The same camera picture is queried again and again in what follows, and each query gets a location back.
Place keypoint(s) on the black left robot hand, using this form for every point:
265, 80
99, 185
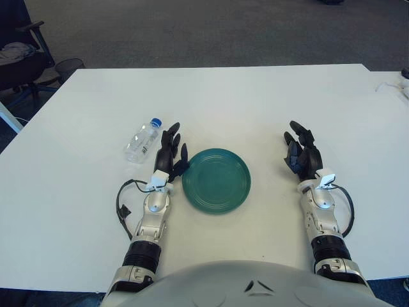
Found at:
166, 153

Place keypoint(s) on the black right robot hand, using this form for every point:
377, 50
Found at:
308, 155

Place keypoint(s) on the clear bottle with blue cap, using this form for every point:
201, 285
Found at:
140, 144

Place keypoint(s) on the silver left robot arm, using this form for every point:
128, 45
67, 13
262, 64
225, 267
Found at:
153, 204

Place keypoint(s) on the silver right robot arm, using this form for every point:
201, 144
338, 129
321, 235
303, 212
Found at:
322, 204

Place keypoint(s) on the green round plate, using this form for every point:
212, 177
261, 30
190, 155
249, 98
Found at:
217, 185

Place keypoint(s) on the grey robot torso shell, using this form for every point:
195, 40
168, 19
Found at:
223, 288

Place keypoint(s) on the black office chair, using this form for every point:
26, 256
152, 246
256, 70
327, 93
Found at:
19, 68

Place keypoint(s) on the grey cloth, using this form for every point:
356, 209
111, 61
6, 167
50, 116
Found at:
12, 52

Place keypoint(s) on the white desk frame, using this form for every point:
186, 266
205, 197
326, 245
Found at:
8, 116

